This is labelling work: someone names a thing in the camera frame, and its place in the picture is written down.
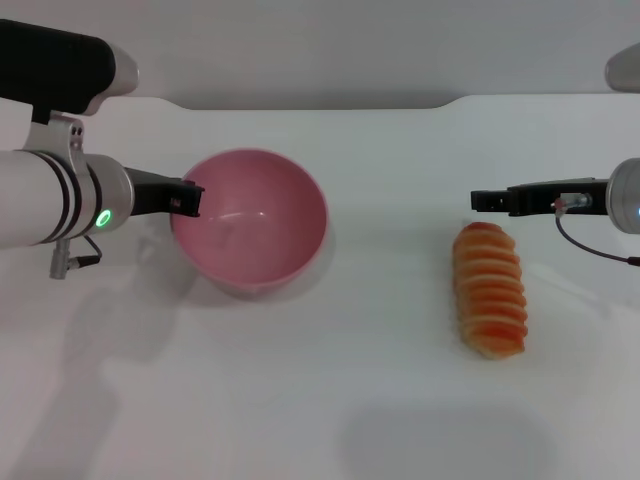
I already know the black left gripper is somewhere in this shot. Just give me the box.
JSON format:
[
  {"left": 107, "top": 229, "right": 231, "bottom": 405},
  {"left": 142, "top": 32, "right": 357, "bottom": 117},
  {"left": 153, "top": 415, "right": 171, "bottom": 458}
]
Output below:
[{"left": 124, "top": 166, "right": 207, "bottom": 219}]

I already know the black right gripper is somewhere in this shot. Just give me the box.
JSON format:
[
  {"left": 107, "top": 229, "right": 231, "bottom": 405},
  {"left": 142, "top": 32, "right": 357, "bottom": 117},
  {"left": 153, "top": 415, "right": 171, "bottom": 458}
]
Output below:
[{"left": 470, "top": 176, "right": 612, "bottom": 219}]

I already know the pink plastic bowl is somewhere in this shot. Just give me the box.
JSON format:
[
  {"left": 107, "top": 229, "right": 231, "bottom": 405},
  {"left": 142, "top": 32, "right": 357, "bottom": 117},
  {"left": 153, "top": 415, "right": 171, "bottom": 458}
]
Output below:
[{"left": 169, "top": 147, "right": 330, "bottom": 300}]

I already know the orange ridged toy bread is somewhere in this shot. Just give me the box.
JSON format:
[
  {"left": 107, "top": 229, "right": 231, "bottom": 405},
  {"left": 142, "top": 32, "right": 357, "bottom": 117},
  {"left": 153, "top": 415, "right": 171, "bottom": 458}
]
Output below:
[{"left": 452, "top": 221, "right": 530, "bottom": 360}]

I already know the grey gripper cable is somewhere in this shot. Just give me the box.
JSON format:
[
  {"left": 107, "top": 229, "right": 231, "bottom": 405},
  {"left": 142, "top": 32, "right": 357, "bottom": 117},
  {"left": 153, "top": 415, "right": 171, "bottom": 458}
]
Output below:
[{"left": 552, "top": 193, "right": 640, "bottom": 267}]

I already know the silver left camera bracket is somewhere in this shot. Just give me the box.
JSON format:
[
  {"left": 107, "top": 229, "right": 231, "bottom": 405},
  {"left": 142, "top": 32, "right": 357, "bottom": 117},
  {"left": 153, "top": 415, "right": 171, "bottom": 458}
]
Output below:
[{"left": 28, "top": 112, "right": 87, "bottom": 174}]

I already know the short black connector cable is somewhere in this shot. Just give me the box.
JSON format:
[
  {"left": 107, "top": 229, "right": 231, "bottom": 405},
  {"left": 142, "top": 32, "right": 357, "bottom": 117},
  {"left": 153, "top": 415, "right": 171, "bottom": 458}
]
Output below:
[{"left": 48, "top": 233, "right": 104, "bottom": 280}]

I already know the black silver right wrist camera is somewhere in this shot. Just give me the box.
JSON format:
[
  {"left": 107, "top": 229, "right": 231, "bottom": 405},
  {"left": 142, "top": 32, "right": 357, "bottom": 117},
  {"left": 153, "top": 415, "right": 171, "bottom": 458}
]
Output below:
[{"left": 604, "top": 41, "right": 640, "bottom": 94}]

